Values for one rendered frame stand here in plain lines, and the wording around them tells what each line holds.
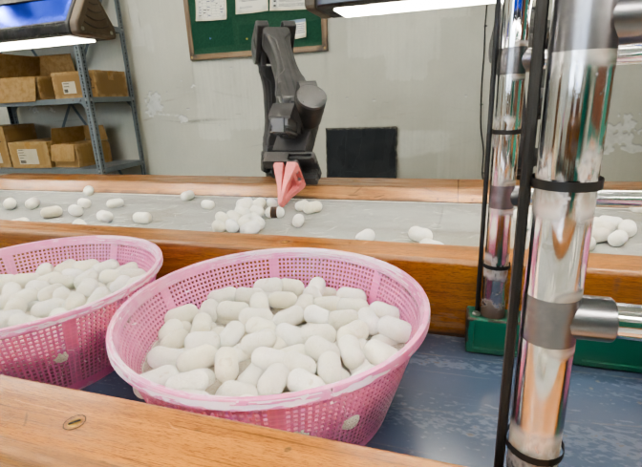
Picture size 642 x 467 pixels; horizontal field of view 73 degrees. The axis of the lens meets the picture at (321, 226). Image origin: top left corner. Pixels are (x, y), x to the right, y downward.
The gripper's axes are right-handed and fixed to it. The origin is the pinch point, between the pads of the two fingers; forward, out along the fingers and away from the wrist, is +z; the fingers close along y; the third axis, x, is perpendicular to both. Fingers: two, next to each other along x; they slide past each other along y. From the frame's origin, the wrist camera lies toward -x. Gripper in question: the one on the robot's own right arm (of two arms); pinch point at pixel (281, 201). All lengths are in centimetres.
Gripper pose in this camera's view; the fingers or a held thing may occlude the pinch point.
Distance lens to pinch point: 79.1
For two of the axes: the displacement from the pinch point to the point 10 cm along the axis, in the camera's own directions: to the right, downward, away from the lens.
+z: -2.0, 8.4, -5.0
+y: 9.5, 0.5, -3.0
